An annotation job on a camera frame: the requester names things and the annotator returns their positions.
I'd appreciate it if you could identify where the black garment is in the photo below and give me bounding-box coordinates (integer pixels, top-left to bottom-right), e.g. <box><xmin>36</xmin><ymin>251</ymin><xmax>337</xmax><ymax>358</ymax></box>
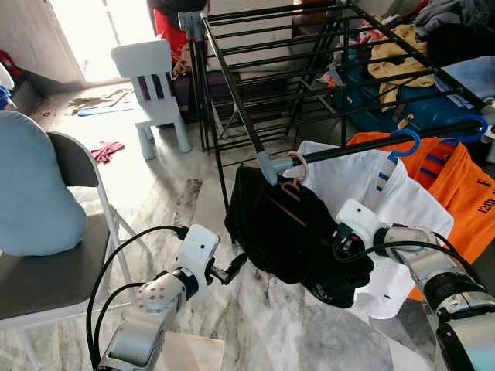
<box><xmin>224</xmin><ymin>165</ymin><xmax>376</xmax><ymax>308</ymax></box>

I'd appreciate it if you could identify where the pink plastic hanger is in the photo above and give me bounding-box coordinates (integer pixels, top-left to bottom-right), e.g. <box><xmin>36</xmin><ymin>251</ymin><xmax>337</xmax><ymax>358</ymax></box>
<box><xmin>278</xmin><ymin>151</ymin><xmax>310</xmax><ymax>202</ymax></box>

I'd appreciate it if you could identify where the blue plastic hanger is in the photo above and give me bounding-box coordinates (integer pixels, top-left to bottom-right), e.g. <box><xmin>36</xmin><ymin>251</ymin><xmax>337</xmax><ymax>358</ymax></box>
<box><xmin>418</xmin><ymin>114</ymin><xmax>490</xmax><ymax>182</ymax></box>
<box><xmin>377</xmin><ymin>128</ymin><xmax>422</xmax><ymax>192</ymax></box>

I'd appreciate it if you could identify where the white shirt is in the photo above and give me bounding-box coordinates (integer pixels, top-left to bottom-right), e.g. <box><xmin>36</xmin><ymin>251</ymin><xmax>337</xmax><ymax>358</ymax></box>
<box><xmin>296</xmin><ymin>140</ymin><xmax>457</xmax><ymax>322</ymax></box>

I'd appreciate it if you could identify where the black metal drying rack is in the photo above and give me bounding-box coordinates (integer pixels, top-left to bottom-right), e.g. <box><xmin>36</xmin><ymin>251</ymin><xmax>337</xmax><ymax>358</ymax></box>
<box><xmin>178</xmin><ymin>0</ymin><xmax>495</xmax><ymax>190</ymax></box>

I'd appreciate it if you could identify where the orange shirt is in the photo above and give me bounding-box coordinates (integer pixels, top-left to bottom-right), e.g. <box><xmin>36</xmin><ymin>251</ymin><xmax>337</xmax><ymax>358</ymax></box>
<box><xmin>346</xmin><ymin>131</ymin><xmax>495</xmax><ymax>302</ymax></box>

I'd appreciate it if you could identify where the blue storage bag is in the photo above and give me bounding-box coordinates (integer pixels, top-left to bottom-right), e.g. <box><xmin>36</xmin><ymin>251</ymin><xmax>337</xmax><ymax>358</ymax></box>
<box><xmin>340</xmin><ymin>46</ymin><xmax>480</xmax><ymax>132</ymax></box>

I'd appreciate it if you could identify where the grey folding chair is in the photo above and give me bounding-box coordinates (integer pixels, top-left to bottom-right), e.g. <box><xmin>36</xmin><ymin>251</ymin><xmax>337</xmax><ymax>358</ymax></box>
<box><xmin>0</xmin><ymin>130</ymin><xmax>144</xmax><ymax>371</ymax></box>

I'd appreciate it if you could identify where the red floor cloth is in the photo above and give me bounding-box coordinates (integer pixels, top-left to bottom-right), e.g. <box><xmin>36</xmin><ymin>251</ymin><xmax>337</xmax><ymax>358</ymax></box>
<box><xmin>90</xmin><ymin>141</ymin><xmax>126</xmax><ymax>163</ymax></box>

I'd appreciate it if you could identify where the mustard yellow garment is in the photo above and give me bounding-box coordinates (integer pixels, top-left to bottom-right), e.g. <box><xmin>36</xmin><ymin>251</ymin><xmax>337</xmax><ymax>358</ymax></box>
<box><xmin>367</xmin><ymin>23</ymin><xmax>438</xmax><ymax>105</ymax></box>

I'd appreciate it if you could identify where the light blue floor mat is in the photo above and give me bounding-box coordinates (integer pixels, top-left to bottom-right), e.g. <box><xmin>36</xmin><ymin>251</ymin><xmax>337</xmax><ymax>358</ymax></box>
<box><xmin>76</xmin><ymin>103</ymin><xmax>136</xmax><ymax>117</ymax></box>

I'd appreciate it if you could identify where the light blue cushion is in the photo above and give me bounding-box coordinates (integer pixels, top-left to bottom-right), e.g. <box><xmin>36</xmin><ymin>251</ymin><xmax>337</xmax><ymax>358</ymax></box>
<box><xmin>0</xmin><ymin>111</ymin><xmax>88</xmax><ymax>257</ymax></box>

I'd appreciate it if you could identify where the light blue folded cloth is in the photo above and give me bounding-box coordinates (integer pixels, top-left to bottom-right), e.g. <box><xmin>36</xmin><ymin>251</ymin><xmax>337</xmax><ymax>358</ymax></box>
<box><xmin>437</xmin><ymin>56</ymin><xmax>495</xmax><ymax>105</ymax></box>

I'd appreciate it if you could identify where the beige floor cloth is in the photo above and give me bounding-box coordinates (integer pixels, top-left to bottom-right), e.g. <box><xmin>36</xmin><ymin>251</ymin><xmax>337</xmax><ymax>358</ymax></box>
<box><xmin>66</xmin><ymin>87</ymin><xmax>134</xmax><ymax>109</ymax></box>

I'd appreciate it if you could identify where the white plastic child chair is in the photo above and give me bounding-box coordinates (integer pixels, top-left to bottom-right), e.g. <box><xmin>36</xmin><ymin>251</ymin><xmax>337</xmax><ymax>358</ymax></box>
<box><xmin>111</xmin><ymin>39</ymin><xmax>193</xmax><ymax>161</ymax></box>

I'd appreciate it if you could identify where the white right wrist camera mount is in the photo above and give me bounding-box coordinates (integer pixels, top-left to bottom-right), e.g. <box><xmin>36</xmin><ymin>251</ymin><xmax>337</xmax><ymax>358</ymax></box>
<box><xmin>335</xmin><ymin>199</ymin><xmax>387</xmax><ymax>248</ymax></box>

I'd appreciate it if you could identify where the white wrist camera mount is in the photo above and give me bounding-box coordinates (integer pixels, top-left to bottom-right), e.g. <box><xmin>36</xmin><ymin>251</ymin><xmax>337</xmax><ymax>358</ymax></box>
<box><xmin>335</xmin><ymin>199</ymin><xmax>387</xmax><ymax>248</ymax></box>
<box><xmin>176</xmin><ymin>225</ymin><xmax>221</xmax><ymax>288</ymax></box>

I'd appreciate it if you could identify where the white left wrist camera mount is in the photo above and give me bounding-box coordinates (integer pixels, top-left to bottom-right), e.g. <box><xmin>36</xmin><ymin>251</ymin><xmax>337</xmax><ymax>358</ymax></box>
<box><xmin>176</xmin><ymin>225</ymin><xmax>221</xmax><ymax>288</ymax></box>

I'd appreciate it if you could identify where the long black left arm cable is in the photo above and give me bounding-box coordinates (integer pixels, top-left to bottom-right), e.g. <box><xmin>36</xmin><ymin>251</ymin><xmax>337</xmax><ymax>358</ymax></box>
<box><xmin>85</xmin><ymin>224</ymin><xmax>190</xmax><ymax>370</ymax></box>

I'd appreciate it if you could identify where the short black left arm cable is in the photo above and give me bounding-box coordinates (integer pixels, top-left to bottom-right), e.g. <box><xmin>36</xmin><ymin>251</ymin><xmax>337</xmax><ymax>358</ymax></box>
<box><xmin>93</xmin><ymin>282</ymin><xmax>152</xmax><ymax>364</ymax></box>

